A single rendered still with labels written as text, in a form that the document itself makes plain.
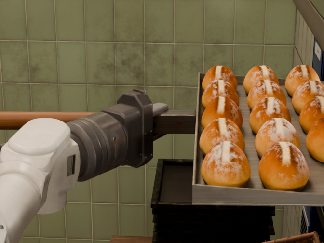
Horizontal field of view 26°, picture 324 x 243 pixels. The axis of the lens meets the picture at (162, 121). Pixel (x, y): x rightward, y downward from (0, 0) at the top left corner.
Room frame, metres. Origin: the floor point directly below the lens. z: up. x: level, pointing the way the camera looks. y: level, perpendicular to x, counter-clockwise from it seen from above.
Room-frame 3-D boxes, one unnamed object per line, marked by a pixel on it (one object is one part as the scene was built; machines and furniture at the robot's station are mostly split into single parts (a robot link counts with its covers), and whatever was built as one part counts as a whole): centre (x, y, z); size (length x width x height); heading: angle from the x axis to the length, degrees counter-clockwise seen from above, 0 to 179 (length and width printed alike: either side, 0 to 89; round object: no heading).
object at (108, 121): (1.00, 0.07, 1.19); 0.12 x 0.10 x 0.13; 141
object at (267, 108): (1.07, -0.17, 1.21); 0.10 x 0.07 x 0.05; 172
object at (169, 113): (1.08, -0.01, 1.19); 0.09 x 0.04 x 0.03; 86
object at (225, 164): (0.86, -0.08, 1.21); 0.10 x 0.07 x 0.05; 177
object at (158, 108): (1.07, 0.02, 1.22); 0.06 x 0.03 x 0.02; 141
